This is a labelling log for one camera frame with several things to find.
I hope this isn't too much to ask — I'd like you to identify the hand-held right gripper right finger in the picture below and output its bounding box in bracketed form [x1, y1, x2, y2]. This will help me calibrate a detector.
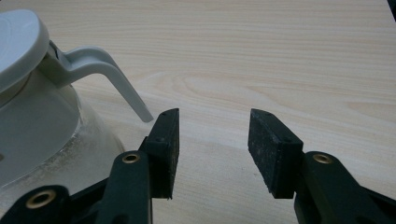
[247, 107, 304, 200]

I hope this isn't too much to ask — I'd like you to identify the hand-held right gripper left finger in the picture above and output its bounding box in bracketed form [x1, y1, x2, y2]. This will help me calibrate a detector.
[139, 107, 181, 200]

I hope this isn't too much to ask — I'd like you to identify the white lidded container with handle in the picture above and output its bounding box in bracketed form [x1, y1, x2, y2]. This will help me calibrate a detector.
[0, 8, 155, 218]

